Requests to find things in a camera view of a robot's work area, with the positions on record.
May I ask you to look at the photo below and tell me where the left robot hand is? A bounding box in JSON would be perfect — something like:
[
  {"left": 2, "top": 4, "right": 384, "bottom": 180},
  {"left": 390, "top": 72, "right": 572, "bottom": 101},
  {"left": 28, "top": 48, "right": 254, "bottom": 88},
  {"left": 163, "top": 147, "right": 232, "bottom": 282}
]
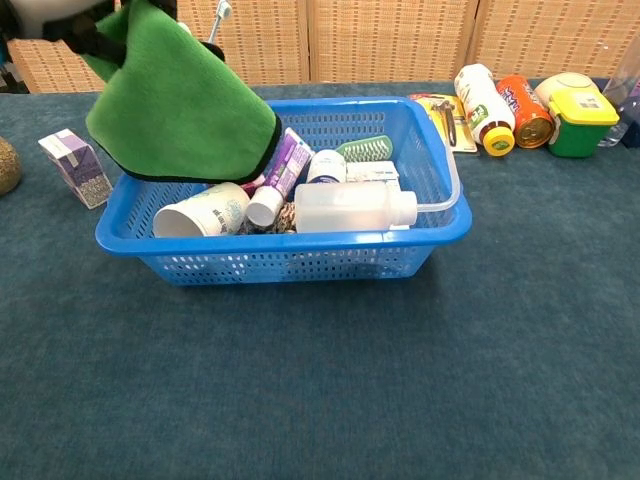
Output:
[{"left": 9, "top": 0, "right": 126, "bottom": 66}]

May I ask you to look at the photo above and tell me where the green cloth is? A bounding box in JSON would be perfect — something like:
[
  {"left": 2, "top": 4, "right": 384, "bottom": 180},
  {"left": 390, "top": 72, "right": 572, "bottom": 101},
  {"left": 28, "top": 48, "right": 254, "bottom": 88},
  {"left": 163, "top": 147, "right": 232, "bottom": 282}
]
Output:
[{"left": 82, "top": 0, "right": 283, "bottom": 185}]

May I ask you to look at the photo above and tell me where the small purple box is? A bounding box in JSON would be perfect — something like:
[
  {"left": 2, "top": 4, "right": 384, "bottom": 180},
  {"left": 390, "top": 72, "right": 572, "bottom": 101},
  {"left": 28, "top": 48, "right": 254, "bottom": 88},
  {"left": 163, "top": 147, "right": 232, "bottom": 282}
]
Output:
[{"left": 38, "top": 128, "right": 114, "bottom": 210}]

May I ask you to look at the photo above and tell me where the bamboo folding screen panel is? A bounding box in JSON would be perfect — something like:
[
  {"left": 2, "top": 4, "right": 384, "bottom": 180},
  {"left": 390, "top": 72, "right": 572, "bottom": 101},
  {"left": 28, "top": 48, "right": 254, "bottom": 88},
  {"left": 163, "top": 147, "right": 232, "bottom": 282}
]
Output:
[
  {"left": 472, "top": 0, "right": 640, "bottom": 81},
  {"left": 305, "top": 0, "right": 479, "bottom": 84},
  {"left": 175, "top": 0, "right": 311, "bottom": 86},
  {"left": 6, "top": 37, "right": 107, "bottom": 94}
]

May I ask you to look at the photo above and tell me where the light blue toothbrush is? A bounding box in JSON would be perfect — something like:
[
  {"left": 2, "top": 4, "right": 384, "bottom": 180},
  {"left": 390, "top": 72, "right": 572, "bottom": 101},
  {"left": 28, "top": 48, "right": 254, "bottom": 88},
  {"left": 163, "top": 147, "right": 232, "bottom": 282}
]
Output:
[{"left": 206, "top": 0, "right": 234, "bottom": 45}]

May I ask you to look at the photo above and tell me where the white crumpled tube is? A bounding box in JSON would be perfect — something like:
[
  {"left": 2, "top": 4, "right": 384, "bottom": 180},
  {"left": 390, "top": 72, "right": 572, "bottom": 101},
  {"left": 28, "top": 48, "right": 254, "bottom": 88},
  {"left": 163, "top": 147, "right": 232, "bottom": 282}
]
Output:
[{"left": 152, "top": 181, "right": 251, "bottom": 239}]

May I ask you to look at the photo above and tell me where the purple toothpaste tube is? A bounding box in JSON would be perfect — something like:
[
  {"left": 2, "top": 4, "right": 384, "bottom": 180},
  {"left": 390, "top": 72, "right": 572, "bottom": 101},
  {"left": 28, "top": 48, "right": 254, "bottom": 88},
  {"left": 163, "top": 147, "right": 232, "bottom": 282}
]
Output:
[{"left": 245, "top": 126, "right": 316, "bottom": 227}]

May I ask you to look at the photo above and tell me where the leopard print cloth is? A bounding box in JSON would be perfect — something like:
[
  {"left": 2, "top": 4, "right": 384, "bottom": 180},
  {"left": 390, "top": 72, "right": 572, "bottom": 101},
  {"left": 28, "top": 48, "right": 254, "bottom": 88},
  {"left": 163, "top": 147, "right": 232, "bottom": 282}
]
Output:
[{"left": 236, "top": 201, "right": 299, "bottom": 236}]

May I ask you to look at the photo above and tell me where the white tube with blue label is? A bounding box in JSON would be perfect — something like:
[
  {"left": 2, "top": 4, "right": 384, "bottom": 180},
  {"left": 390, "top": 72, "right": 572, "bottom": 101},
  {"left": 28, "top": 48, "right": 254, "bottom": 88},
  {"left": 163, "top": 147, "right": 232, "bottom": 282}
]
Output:
[{"left": 305, "top": 148, "right": 348, "bottom": 185}]

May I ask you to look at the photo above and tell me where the blue plastic basket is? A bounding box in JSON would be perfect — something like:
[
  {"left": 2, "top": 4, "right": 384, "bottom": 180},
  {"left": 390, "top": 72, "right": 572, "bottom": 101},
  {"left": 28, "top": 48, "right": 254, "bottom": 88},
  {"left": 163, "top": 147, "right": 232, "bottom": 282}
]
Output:
[{"left": 94, "top": 96, "right": 474, "bottom": 287}]

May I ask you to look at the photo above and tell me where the green scrubbing brush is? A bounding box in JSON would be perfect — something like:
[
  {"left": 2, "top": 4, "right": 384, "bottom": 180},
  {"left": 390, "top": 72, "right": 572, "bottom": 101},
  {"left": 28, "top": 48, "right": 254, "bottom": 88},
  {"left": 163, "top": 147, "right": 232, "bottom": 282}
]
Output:
[{"left": 335, "top": 134, "right": 394, "bottom": 164}]

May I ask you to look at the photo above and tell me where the clear plastic squeeze bottle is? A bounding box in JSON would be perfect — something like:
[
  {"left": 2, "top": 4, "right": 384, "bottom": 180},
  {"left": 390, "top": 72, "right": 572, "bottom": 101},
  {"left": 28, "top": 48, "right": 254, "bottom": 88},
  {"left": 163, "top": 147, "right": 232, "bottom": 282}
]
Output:
[{"left": 293, "top": 133, "right": 462, "bottom": 235}]

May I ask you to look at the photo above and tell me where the razor in yellow blister pack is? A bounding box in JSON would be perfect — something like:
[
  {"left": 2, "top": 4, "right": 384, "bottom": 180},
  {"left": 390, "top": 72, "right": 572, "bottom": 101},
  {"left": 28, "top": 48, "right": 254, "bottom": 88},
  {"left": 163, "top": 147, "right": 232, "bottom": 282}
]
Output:
[{"left": 409, "top": 93, "right": 479, "bottom": 154}]

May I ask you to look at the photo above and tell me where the white bottle with yellow cap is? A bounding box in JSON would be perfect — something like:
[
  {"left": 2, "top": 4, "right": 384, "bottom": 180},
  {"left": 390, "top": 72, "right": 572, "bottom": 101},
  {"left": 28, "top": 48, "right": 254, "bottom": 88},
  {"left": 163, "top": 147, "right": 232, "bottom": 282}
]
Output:
[{"left": 453, "top": 63, "right": 517, "bottom": 158}]

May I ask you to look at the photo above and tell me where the blue felt table cover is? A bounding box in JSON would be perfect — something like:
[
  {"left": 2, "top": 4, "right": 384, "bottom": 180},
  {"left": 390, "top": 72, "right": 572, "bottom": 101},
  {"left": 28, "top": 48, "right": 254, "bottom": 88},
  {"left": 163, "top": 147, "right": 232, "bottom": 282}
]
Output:
[{"left": 0, "top": 78, "right": 640, "bottom": 480}]

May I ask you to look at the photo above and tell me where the orange drink can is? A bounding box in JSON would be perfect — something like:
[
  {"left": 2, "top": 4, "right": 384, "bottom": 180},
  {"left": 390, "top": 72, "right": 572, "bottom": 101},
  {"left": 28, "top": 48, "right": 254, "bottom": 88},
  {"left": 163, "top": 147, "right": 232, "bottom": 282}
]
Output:
[{"left": 496, "top": 74, "right": 557, "bottom": 150}]

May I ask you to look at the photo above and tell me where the beige round bowl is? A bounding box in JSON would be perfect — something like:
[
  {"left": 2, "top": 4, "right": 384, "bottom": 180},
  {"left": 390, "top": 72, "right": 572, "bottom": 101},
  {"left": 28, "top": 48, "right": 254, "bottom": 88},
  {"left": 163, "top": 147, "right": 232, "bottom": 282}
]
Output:
[{"left": 533, "top": 72, "right": 601, "bottom": 109}]

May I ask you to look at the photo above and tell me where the green box with yellow lid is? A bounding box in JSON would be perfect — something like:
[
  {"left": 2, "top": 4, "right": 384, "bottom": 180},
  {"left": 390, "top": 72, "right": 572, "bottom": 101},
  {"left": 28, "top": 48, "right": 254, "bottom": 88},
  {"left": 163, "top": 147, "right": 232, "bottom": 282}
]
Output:
[{"left": 546, "top": 90, "right": 621, "bottom": 159}]

